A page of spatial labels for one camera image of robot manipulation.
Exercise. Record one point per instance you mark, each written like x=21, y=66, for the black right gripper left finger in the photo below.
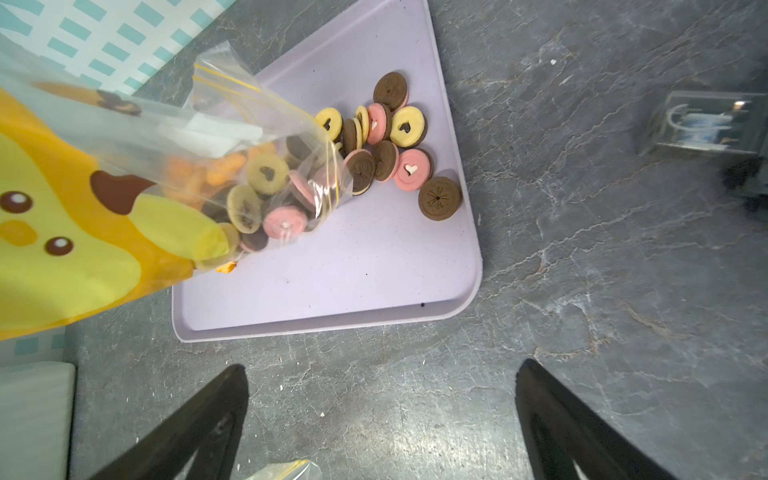
x=201, y=437

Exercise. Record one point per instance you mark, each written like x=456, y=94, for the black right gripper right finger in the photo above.
x=563, y=436

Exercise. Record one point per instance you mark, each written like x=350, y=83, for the ziploc bag of mixed cookies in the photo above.
x=107, y=198

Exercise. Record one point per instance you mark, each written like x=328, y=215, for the ziploc bag near right arm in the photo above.
x=295, y=470

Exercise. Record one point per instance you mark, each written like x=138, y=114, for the pile of mixed sandwich cookies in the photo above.
x=382, y=142

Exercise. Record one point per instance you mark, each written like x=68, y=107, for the lavender plastic tray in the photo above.
x=377, y=259

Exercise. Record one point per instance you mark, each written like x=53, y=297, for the small grey metal clip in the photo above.
x=728, y=127

